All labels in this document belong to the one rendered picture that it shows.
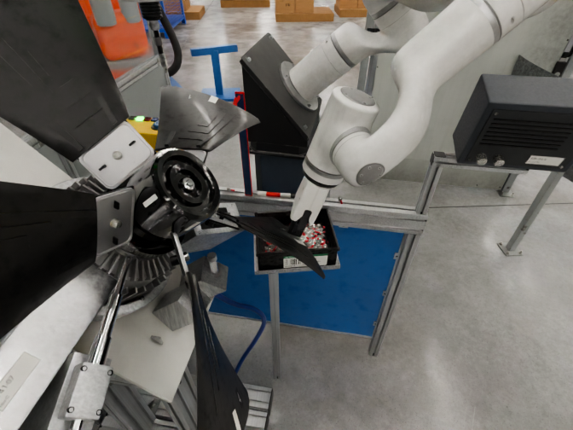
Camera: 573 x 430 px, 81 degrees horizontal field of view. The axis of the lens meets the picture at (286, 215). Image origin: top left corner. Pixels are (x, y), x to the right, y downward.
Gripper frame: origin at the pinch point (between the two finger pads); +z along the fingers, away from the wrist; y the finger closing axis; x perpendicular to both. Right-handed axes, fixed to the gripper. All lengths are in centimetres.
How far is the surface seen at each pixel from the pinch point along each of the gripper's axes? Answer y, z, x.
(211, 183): 13.6, -15.2, -17.6
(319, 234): -15.6, 13.9, 9.1
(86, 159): 18.2, -15.6, -35.0
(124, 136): 14.4, -19.0, -31.4
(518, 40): -171, -33, 95
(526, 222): -108, 37, 134
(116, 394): 22, 68, -32
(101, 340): 36.7, -3.1, -22.7
